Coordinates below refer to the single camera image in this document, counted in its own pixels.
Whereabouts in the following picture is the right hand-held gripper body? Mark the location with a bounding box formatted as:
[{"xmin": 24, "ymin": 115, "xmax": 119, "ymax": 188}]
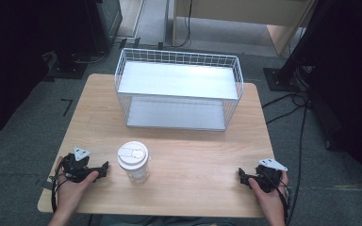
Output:
[{"xmin": 246, "ymin": 157, "xmax": 288, "ymax": 194}]

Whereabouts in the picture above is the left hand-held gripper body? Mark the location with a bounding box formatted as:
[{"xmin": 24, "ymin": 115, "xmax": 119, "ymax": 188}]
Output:
[{"xmin": 61, "ymin": 146, "xmax": 104, "ymax": 184}]

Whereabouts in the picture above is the clear cup with white lid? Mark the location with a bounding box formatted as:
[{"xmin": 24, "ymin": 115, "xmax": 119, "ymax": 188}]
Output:
[{"xmin": 117, "ymin": 140, "xmax": 151, "ymax": 185}]

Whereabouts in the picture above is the white wire shelf rack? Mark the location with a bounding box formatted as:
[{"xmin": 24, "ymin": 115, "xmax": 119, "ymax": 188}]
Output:
[{"xmin": 114, "ymin": 47, "xmax": 245, "ymax": 132}]

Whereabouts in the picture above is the person's right hand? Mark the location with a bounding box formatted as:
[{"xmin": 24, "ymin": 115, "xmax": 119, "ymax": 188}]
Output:
[{"xmin": 247, "ymin": 171, "xmax": 289, "ymax": 218}]

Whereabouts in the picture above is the person's left hand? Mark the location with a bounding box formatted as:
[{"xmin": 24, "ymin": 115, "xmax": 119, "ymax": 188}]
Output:
[{"xmin": 55, "ymin": 155, "xmax": 100, "ymax": 215}]

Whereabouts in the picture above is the person's dark clothing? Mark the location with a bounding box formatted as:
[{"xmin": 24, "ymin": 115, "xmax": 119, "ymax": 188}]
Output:
[{"xmin": 99, "ymin": 214, "xmax": 238, "ymax": 226}]

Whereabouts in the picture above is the black equipment cabinet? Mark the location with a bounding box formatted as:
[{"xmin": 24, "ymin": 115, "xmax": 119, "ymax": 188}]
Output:
[{"xmin": 55, "ymin": 0, "xmax": 123, "ymax": 64}]

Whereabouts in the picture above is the light wooden cabinet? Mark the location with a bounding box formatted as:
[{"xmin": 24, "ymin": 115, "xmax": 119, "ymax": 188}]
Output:
[{"xmin": 171, "ymin": 0, "xmax": 317, "ymax": 57}]

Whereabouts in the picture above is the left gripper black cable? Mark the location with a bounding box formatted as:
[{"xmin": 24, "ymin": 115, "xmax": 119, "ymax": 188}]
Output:
[{"xmin": 49, "ymin": 156, "xmax": 74, "ymax": 215}]

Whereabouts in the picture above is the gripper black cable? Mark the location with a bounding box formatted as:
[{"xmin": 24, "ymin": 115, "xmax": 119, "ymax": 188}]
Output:
[
  {"xmin": 49, "ymin": 156, "xmax": 74, "ymax": 215},
  {"xmin": 265, "ymin": 171, "xmax": 293, "ymax": 226}
]

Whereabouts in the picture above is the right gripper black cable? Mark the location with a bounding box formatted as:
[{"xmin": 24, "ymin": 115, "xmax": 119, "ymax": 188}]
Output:
[{"xmin": 265, "ymin": 171, "xmax": 293, "ymax": 226}]

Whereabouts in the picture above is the black floor cable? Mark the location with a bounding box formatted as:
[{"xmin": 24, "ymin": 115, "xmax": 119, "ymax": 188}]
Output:
[{"xmin": 261, "ymin": 90, "xmax": 312, "ymax": 226}]

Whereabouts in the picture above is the black stand base plate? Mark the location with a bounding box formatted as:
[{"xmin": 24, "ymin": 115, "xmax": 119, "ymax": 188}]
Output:
[
  {"xmin": 262, "ymin": 67, "xmax": 309, "ymax": 93},
  {"xmin": 46, "ymin": 59, "xmax": 89, "ymax": 80}
]

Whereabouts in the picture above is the black hanging cable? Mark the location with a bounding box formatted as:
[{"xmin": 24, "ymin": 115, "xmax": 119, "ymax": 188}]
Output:
[{"xmin": 174, "ymin": 0, "xmax": 193, "ymax": 49}]

